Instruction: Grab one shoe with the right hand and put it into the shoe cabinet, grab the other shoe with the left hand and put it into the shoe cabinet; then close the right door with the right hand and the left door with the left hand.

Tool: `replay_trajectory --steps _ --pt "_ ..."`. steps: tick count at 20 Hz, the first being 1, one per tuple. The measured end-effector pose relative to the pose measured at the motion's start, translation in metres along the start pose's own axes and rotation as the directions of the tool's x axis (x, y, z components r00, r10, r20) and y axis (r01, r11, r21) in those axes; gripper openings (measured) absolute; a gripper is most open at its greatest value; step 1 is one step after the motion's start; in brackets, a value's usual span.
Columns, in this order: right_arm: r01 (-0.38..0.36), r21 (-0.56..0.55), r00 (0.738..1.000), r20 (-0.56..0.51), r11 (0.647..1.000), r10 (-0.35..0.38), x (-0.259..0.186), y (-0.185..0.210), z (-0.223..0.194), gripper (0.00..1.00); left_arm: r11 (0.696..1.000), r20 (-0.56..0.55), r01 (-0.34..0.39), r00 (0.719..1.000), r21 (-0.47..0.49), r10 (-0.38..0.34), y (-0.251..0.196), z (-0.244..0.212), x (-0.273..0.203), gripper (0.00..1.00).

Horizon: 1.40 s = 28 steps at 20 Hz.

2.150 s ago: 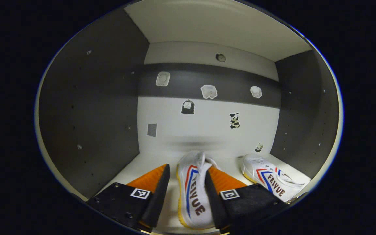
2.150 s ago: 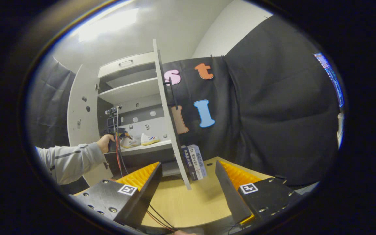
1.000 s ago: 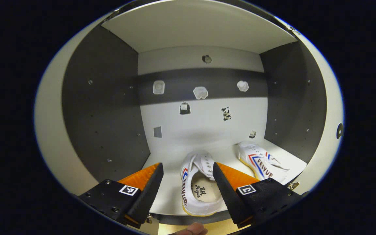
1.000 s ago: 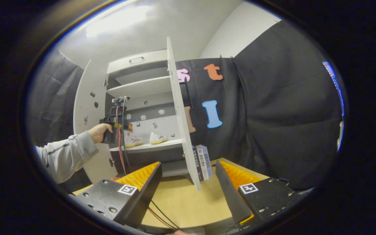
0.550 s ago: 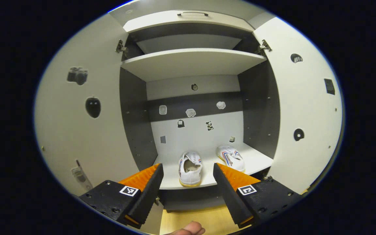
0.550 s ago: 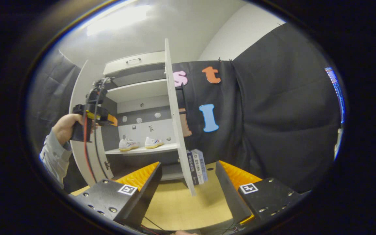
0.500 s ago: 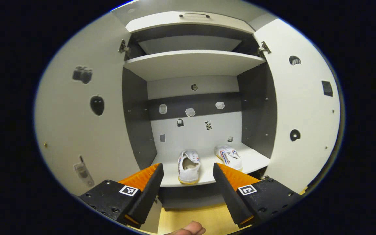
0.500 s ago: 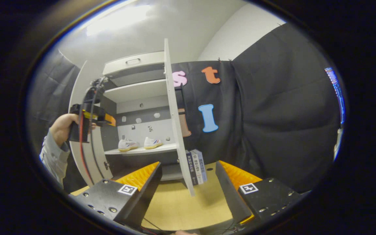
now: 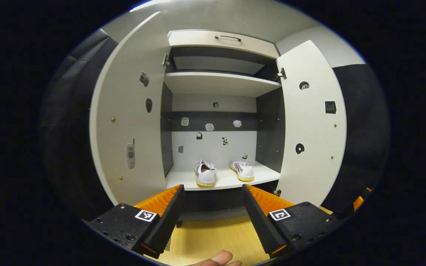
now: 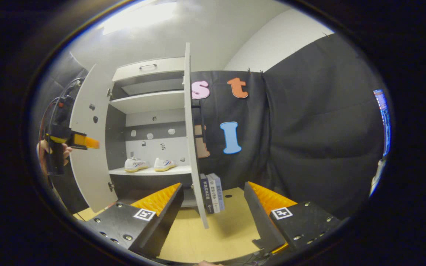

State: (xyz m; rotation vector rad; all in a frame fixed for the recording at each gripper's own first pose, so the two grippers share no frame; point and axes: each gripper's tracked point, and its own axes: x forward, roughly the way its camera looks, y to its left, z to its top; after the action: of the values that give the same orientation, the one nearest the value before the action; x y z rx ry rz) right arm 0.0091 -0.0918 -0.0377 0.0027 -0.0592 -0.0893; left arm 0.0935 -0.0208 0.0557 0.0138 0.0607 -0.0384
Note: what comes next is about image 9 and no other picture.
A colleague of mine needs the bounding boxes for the white canvas shoe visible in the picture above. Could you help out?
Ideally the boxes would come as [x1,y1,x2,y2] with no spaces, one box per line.
[230,160,255,182]
[195,160,217,187]

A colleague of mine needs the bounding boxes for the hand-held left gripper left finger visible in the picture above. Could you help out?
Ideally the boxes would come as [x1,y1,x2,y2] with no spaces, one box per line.
[87,184,186,259]

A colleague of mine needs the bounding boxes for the black backdrop cloth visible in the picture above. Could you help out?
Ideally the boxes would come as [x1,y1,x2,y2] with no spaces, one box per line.
[39,28,390,222]

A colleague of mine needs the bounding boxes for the white cabinet drawer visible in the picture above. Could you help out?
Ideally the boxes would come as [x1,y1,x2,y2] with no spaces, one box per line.
[167,30,280,59]

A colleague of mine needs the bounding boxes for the white cabinet shelf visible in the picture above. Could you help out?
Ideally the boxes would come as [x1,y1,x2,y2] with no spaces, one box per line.
[165,161,281,191]
[164,71,282,98]

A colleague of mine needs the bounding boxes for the white shoe cabinet door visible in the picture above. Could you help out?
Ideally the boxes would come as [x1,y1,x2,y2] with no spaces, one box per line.
[89,11,171,207]
[274,40,347,207]

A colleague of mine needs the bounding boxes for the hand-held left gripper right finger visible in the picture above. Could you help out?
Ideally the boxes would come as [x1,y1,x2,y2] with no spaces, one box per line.
[242,184,343,259]

